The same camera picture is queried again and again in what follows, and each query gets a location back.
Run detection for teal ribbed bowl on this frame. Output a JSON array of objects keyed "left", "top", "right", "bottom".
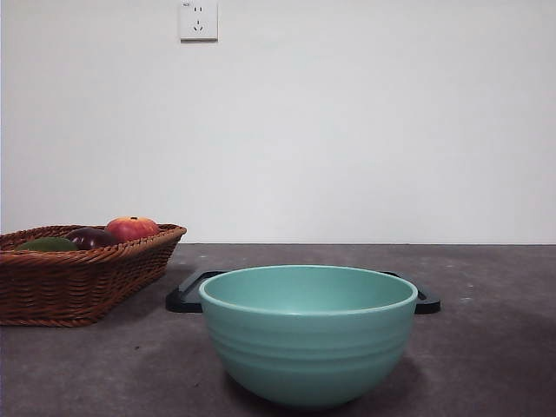
[{"left": 198, "top": 264, "right": 420, "bottom": 412}]

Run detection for green avocado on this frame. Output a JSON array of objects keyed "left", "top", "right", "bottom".
[{"left": 16, "top": 236, "right": 80, "bottom": 253}]

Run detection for dark rectangular tray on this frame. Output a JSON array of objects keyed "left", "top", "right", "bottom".
[{"left": 165, "top": 268, "right": 443, "bottom": 315}]

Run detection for red apple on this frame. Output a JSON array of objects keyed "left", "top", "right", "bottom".
[{"left": 104, "top": 215, "right": 162, "bottom": 242}]

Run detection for dark purple plum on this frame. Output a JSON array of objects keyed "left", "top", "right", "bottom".
[{"left": 64, "top": 227, "right": 120, "bottom": 252}]

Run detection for brown wicker basket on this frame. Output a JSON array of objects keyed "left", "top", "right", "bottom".
[{"left": 0, "top": 223, "right": 188, "bottom": 328}]

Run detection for white wall socket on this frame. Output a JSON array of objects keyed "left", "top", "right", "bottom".
[{"left": 180, "top": 0, "right": 219, "bottom": 43}]

